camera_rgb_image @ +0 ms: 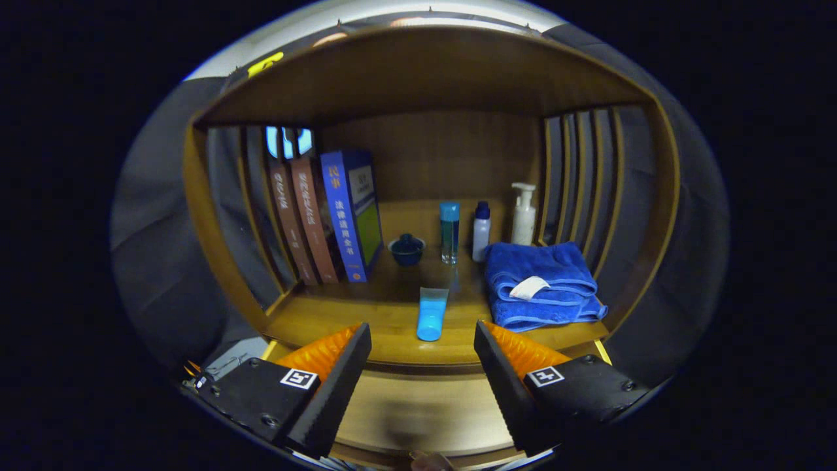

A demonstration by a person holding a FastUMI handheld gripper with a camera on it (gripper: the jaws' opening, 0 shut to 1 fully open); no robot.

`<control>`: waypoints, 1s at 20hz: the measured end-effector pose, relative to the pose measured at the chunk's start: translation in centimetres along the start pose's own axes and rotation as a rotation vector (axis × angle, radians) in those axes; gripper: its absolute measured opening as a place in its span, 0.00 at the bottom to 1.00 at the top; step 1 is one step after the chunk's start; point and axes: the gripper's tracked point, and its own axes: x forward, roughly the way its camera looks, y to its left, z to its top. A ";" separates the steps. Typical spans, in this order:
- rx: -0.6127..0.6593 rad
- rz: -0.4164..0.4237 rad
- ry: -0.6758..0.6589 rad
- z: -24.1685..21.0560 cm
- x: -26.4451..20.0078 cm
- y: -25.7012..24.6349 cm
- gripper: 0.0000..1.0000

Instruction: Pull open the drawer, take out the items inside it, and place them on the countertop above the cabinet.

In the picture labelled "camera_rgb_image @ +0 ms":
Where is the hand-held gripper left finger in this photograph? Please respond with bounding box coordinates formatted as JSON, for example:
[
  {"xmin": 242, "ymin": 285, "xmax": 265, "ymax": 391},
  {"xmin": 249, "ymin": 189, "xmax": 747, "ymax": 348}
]
[{"xmin": 185, "ymin": 322, "xmax": 373, "ymax": 460}]

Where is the dark blue lidded cup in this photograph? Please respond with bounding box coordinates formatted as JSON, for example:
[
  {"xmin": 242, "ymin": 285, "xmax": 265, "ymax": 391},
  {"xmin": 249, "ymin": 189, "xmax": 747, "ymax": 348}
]
[{"xmin": 388, "ymin": 234, "xmax": 426, "ymax": 267}]

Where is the white pump bottle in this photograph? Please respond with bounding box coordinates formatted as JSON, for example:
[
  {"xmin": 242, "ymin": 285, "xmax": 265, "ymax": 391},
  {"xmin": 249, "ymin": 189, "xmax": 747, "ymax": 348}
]
[{"xmin": 511, "ymin": 183, "xmax": 538, "ymax": 247}]

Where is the wooden countertop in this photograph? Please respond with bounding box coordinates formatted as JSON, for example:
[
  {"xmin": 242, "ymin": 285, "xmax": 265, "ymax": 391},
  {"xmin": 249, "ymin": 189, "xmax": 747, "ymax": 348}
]
[{"xmin": 262, "ymin": 200, "xmax": 612, "ymax": 374}]

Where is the wooden cabinet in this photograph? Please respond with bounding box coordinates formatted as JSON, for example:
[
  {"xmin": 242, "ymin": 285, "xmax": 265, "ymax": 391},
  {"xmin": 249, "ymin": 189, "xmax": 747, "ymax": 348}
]
[{"xmin": 183, "ymin": 25, "xmax": 681, "ymax": 367}]

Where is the dark brown book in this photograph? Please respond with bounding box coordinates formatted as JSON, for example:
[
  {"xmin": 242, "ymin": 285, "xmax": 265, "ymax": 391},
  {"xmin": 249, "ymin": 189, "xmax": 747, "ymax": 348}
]
[{"xmin": 267, "ymin": 160, "xmax": 319, "ymax": 287}]

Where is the white bottle with blue cap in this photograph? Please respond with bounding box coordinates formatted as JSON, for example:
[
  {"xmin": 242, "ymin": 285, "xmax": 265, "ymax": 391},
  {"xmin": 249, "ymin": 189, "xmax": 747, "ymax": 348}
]
[{"xmin": 472, "ymin": 201, "xmax": 492, "ymax": 263}]

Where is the blue squeeze tube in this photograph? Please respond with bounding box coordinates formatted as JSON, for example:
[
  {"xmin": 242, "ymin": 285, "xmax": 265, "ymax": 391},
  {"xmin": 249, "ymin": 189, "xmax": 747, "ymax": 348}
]
[{"xmin": 417, "ymin": 287, "xmax": 452, "ymax": 342}]

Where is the blue book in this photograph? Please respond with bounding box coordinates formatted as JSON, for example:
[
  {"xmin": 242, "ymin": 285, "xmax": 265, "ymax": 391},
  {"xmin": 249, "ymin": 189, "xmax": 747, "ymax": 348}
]
[{"xmin": 320, "ymin": 150, "xmax": 384, "ymax": 283}]

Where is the teal glass bottle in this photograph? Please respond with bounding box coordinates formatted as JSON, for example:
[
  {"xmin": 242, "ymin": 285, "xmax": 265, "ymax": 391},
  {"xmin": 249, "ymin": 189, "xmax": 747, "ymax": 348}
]
[{"xmin": 439, "ymin": 201, "xmax": 460, "ymax": 265}]

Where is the reddish brown book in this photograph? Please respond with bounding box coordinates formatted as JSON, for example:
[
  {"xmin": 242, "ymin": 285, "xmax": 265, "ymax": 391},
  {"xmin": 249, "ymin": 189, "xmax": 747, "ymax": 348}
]
[{"xmin": 290, "ymin": 156, "xmax": 339, "ymax": 284}]

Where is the folded blue towel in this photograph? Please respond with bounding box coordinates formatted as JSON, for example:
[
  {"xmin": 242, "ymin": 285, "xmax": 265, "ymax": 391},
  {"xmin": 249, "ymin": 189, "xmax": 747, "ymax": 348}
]
[{"xmin": 485, "ymin": 241, "xmax": 608, "ymax": 333}]

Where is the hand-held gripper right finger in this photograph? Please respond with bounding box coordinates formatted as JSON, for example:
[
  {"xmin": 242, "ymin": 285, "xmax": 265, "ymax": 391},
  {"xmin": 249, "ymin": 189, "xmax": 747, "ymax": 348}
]
[{"xmin": 473, "ymin": 320, "xmax": 651, "ymax": 457}]

